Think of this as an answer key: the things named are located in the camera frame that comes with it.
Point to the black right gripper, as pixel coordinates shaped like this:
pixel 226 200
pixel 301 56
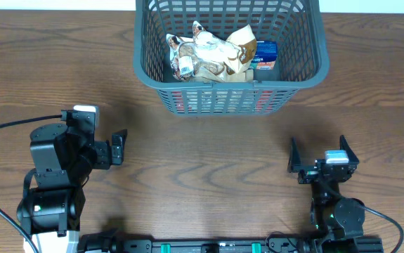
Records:
pixel 353 161

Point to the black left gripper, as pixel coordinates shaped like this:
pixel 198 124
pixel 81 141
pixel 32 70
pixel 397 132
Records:
pixel 103 155

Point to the orange yellow cracker package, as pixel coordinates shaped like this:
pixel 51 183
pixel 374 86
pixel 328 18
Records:
pixel 225 102

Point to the beige snack pouch top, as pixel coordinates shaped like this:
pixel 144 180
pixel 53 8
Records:
pixel 187 66

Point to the beige snack pouch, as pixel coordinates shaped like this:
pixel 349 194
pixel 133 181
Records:
pixel 236 52
pixel 187 66
pixel 236 77

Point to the blue tissue multipack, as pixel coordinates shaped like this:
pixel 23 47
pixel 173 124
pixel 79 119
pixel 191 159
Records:
pixel 265 56

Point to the beige snack pouch bottom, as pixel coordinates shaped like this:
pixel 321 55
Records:
pixel 236 52

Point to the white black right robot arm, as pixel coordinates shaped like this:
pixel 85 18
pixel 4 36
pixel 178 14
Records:
pixel 338 219

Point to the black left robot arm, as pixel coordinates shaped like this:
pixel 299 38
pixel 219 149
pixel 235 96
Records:
pixel 64 155

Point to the grey plastic basket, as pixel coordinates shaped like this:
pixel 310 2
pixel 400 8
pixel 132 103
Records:
pixel 295 26

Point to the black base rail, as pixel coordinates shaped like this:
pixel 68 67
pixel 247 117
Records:
pixel 275 243

